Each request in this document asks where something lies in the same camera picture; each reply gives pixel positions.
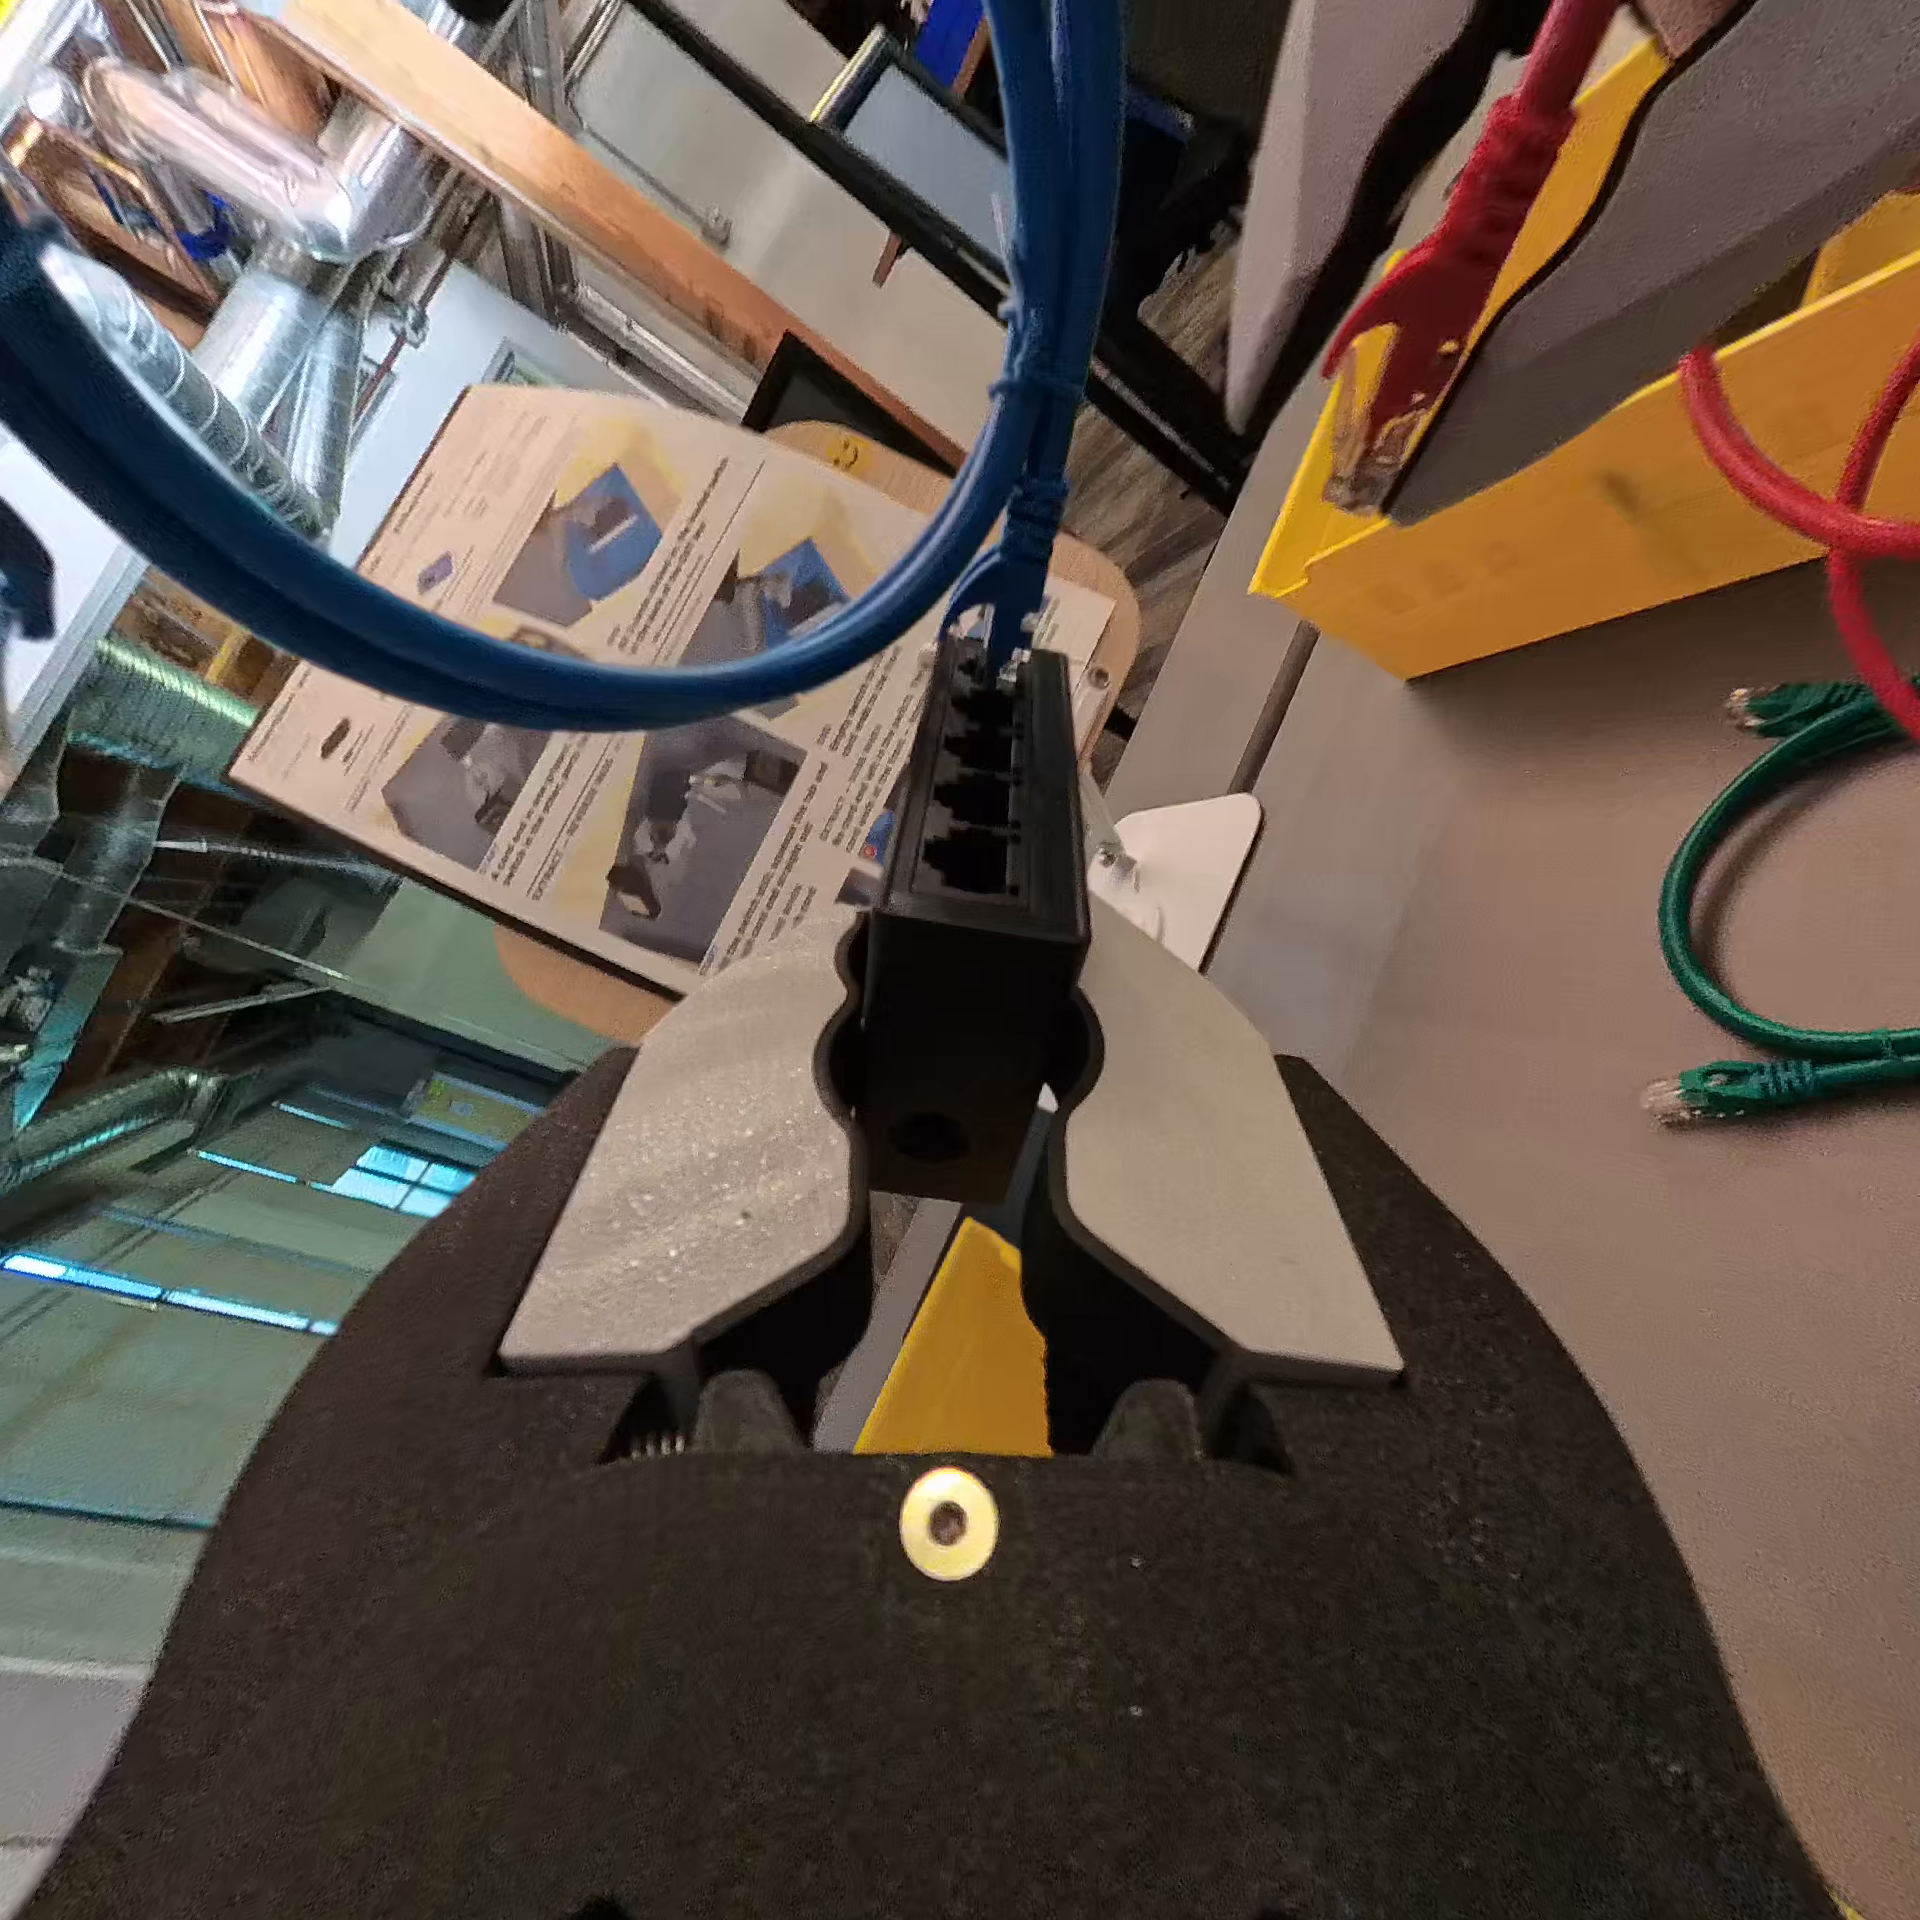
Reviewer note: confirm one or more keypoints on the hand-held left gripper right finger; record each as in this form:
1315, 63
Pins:
1200, 1185

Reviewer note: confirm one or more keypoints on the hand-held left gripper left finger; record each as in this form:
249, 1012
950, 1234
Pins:
674, 1171

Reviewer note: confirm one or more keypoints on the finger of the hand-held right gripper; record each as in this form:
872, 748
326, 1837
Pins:
1651, 271
1349, 148

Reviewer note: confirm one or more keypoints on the black ethernet switch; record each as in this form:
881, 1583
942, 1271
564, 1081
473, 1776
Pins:
973, 1020

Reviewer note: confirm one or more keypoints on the yellow plastic bin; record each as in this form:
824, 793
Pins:
961, 1349
1574, 555

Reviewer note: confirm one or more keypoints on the instruction poster on wooden board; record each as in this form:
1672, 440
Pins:
629, 840

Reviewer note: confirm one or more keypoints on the black framed display panel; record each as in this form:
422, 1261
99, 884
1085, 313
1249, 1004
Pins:
922, 148

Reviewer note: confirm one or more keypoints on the black flat monitor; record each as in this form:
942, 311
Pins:
819, 397

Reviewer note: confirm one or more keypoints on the wooden support post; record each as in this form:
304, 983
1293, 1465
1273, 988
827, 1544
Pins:
598, 194

